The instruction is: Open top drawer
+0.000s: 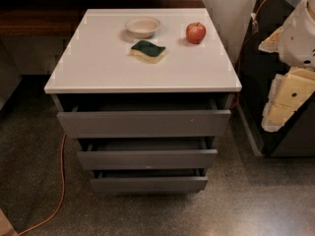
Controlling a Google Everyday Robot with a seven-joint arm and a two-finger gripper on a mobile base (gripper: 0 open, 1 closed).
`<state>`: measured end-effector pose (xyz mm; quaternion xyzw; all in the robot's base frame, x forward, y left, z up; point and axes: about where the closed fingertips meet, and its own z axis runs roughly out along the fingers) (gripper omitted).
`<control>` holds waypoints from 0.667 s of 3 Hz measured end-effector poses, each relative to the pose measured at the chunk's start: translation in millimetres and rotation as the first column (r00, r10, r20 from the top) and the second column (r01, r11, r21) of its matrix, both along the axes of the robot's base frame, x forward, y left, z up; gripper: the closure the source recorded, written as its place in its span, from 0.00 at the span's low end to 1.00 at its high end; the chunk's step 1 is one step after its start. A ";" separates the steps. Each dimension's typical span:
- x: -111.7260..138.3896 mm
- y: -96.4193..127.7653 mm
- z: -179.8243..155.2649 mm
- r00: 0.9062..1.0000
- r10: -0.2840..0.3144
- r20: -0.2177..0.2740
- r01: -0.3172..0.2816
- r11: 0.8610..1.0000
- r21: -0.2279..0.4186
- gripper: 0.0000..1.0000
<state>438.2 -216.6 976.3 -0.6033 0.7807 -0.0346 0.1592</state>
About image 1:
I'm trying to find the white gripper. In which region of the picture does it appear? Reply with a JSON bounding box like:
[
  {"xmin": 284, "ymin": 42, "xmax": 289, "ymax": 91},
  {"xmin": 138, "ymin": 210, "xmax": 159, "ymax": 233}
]
[{"xmin": 258, "ymin": 0, "xmax": 315, "ymax": 133}]

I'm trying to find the grey top drawer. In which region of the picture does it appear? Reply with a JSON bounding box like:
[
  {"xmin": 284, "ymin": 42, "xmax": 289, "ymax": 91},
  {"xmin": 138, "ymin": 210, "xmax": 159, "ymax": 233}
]
[{"xmin": 57, "ymin": 101, "xmax": 230, "ymax": 139}]

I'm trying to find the grey drawer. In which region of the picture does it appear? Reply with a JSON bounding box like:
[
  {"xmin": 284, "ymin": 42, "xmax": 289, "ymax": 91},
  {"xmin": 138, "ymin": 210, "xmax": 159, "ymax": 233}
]
[
  {"xmin": 91, "ymin": 169, "xmax": 208, "ymax": 194},
  {"xmin": 57, "ymin": 101, "xmax": 230, "ymax": 139},
  {"xmin": 77, "ymin": 138, "xmax": 218, "ymax": 170}
]

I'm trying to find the grey middle drawer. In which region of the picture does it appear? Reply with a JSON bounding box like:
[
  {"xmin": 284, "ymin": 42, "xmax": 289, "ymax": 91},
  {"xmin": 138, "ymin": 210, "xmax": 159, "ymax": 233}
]
[{"xmin": 77, "ymin": 138, "xmax": 218, "ymax": 170}]

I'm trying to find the grey bottom drawer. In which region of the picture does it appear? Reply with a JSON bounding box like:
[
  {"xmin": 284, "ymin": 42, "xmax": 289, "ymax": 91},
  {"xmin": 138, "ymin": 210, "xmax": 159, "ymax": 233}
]
[{"xmin": 91, "ymin": 169, "xmax": 208, "ymax": 194}]

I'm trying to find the red apple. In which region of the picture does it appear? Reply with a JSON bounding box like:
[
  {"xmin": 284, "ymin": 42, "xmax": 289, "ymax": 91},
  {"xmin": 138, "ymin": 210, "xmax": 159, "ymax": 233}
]
[{"xmin": 186, "ymin": 23, "xmax": 207, "ymax": 44}]

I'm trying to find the green and yellow sponge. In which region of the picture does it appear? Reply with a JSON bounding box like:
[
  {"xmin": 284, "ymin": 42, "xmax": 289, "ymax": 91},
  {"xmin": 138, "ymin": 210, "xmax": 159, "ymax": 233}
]
[{"xmin": 131, "ymin": 40, "xmax": 166, "ymax": 63}]

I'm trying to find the white cabinet with grey drawers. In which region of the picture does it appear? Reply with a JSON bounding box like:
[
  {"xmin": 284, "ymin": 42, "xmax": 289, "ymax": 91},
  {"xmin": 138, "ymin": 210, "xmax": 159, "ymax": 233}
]
[{"xmin": 43, "ymin": 7, "xmax": 243, "ymax": 195}]

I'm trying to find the white bowl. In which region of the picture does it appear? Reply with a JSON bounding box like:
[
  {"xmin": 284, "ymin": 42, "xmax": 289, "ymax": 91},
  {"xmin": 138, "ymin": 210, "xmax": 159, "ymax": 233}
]
[{"xmin": 125, "ymin": 17, "xmax": 160, "ymax": 39}]

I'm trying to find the dark wooden bench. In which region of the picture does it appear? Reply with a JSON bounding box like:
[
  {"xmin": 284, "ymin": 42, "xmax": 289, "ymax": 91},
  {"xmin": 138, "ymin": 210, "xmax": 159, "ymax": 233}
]
[{"xmin": 0, "ymin": 0, "xmax": 205, "ymax": 36}]

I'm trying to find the orange cable at right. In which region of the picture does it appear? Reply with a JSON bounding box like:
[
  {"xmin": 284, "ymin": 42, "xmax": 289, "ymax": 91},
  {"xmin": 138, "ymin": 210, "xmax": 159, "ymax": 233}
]
[{"xmin": 229, "ymin": 0, "xmax": 315, "ymax": 110}]

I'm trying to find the orange floor cable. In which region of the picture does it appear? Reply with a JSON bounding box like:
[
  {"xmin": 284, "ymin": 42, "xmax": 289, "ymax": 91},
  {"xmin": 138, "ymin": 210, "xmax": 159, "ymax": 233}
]
[{"xmin": 16, "ymin": 133, "xmax": 67, "ymax": 236}]

